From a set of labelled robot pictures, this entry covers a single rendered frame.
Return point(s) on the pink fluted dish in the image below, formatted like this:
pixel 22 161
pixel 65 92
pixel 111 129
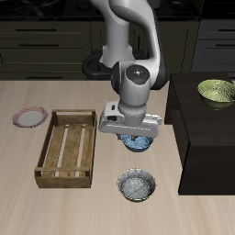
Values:
pixel 30 117

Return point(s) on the blue bowl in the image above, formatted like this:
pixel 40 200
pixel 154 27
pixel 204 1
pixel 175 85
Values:
pixel 137 144

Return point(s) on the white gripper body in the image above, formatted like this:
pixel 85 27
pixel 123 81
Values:
pixel 130 127

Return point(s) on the dark wooden cabinet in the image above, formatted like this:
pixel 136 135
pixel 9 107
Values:
pixel 203 131

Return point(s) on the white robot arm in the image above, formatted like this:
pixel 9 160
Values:
pixel 134 46

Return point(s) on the wooden slat tray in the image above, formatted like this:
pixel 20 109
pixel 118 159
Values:
pixel 66 148

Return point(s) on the green bowl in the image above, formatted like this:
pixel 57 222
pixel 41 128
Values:
pixel 216 93

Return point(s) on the grey metal bowl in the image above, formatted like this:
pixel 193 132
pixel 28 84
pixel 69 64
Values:
pixel 136 184

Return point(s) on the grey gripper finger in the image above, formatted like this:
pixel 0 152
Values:
pixel 135 138
pixel 120 136

